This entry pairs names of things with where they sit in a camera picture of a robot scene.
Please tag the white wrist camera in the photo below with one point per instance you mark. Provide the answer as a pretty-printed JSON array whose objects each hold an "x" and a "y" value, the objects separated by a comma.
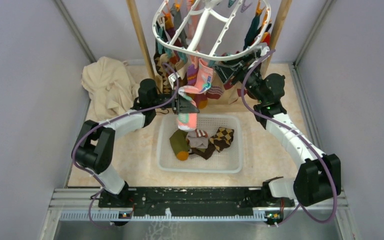
[
  {"x": 260, "y": 51},
  {"x": 173, "y": 79}
]

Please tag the white oval clip hanger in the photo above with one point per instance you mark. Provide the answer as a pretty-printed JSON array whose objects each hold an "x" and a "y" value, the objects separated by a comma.
[{"x": 213, "y": 30}]

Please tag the pink striped toe sock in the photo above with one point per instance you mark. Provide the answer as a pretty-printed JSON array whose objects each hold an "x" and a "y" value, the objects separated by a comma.
[{"x": 215, "y": 92}]

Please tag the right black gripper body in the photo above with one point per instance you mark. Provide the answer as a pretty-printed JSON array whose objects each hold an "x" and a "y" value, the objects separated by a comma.
[{"x": 241, "y": 67}]

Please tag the wooden hanger rack frame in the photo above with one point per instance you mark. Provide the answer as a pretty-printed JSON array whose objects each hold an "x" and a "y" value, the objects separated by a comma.
[{"x": 282, "y": 13}]

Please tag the dark teal sock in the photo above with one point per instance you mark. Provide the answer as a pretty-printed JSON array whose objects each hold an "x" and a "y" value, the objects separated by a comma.
[{"x": 252, "y": 31}]

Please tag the brown yellow argyle sock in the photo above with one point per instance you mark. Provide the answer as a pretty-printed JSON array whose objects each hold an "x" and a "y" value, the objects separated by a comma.
[{"x": 222, "y": 139}]

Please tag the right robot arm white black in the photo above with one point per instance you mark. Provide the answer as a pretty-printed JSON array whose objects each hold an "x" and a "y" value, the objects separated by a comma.
[{"x": 319, "y": 175}]

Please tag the aluminium rail frame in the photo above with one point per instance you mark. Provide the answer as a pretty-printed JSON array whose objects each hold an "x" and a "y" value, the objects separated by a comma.
[{"x": 74, "y": 214}]

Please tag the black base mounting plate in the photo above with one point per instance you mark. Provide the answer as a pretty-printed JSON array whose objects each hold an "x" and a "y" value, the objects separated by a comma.
[{"x": 192, "y": 201}]

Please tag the grey sock with red stripes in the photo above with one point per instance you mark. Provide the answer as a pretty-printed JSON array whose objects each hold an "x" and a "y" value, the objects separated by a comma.
[{"x": 198, "y": 139}]

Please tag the beige crumpled cloth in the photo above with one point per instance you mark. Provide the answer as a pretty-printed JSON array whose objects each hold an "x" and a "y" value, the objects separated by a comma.
[{"x": 110, "y": 86}]

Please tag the white plastic mesh basket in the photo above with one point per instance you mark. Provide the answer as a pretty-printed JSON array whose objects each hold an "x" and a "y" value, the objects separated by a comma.
[{"x": 228, "y": 161}]

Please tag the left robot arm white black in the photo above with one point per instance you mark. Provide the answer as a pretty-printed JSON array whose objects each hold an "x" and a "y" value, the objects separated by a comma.
[{"x": 93, "y": 149}]

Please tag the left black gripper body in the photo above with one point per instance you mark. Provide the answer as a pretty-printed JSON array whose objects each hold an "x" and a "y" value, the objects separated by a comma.
[{"x": 161, "y": 98}]

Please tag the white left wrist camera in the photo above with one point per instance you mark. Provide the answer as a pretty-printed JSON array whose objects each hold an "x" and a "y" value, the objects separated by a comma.
[{"x": 173, "y": 79}]

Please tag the green striped sock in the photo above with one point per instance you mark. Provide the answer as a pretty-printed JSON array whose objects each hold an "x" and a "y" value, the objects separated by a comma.
[{"x": 179, "y": 145}]

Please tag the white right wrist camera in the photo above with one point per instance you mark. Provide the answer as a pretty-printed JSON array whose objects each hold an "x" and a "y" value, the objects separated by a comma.
[{"x": 260, "y": 51}]

